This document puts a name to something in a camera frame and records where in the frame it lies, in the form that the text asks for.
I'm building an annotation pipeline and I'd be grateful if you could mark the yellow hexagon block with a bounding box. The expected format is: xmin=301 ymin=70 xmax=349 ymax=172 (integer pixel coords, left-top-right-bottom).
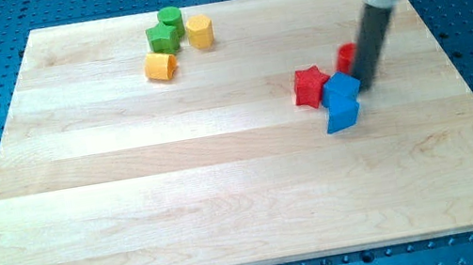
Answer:
xmin=185 ymin=14 xmax=214 ymax=50

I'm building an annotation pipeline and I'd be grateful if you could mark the yellow half-round block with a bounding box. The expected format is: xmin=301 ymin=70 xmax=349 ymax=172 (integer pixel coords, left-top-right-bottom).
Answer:
xmin=144 ymin=53 xmax=178 ymax=81

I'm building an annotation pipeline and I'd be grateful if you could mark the red star block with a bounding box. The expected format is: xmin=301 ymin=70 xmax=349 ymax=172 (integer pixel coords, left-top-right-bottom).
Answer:
xmin=293 ymin=65 xmax=330 ymax=109

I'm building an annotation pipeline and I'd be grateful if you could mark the green star block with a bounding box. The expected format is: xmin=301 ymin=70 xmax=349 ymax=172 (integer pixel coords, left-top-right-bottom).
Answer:
xmin=145 ymin=23 xmax=181 ymax=55

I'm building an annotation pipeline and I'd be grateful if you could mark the green cylinder block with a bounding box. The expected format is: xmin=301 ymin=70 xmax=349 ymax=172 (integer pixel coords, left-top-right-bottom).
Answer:
xmin=157 ymin=6 xmax=185 ymax=38

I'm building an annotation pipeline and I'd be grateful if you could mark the blue wedge block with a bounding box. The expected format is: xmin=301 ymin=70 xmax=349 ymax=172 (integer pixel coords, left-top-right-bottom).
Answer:
xmin=326 ymin=99 xmax=360 ymax=134

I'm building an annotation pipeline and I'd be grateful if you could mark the blue cube block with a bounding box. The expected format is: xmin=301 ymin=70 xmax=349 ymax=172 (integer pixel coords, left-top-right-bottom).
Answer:
xmin=321 ymin=71 xmax=361 ymax=108

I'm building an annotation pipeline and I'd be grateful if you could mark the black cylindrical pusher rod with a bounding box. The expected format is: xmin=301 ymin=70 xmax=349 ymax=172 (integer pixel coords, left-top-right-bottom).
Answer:
xmin=351 ymin=4 xmax=393 ymax=92

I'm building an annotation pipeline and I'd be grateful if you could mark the light wooden board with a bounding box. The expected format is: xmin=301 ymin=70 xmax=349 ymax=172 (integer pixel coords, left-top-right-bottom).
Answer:
xmin=0 ymin=0 xmax=473 ymax=265

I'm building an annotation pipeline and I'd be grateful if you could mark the red cylinder block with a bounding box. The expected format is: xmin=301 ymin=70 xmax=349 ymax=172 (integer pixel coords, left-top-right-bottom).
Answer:
xmin=336 ymin=42 xmax=356 ymax=75

